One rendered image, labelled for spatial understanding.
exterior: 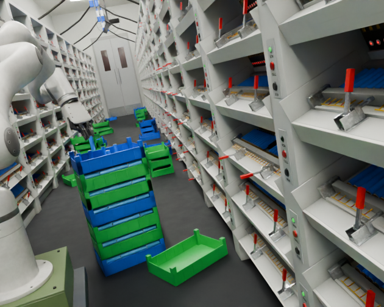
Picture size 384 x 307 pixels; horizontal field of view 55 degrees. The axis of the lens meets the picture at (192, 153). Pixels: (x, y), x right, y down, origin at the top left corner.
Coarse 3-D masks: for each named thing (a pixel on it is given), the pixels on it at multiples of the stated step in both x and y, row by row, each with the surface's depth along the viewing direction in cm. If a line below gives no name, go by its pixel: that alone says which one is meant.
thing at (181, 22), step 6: (180, 6) 184; (192, 6) 159; (180, 12) 184; (186, 12) 202; (192, 12) 150; (174, 18) 202; (180, 18) 184; (186, 18) 166; (192, 18) 156; (174, 24) 202; (180, 24) 183; (186, 24) 173; (180, 30) 192
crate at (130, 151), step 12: (120, 144) 181; (132, 144) 181; (72, 156) 171; (84, 156) 174; (96, 156) 177; (108, 156) 160; (120, 156) 162; (132, 156) 164; (144, 156) 167; (84, 168) 156; (96, 168) 158
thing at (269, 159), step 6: (240, 144) 135; (246, 144) 130; (252, 150) 122; (258, 150) 118; (252, 156) 121; (258, 156) 117; (264, 156) 112; (270, 156) 109; (264, 162) 111; (270, 162) 107; (276, 162) 102
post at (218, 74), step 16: (192, 0) 143; (224, 0) 137; (208, 16) 137; (224, 16) 138; (208, 32) 138; (208, 64) 140; (224, 64) 141; (240, 64) 142; (224, 80) 142; (208, 96) 151; (224, 128) 146; (224, 160) 148; (240, 224) 154; (240, 256) 158
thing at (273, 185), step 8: (240, 128) 146; (248, 128) 147; (256, 128) 147; (224, 136) 146; (232, 136) 146; (240, 136) 145; (224, 144) 146; (232, 144) 147; (224, 152) 146; (232, 152) 140; (232, 160) 135; (240, 160) 128; (248, 160) 123; (256, 160) 119; (240, 168) 129; (248, 168) 117; (256, 168) 114; (256, 176) 108; (272, 176) 102; (280, 176) 87; (264, 184) 103; (272, 184) 98; (280, 184) 88; (272, 192) 99; (280, 192) 91; (280, 200) 96
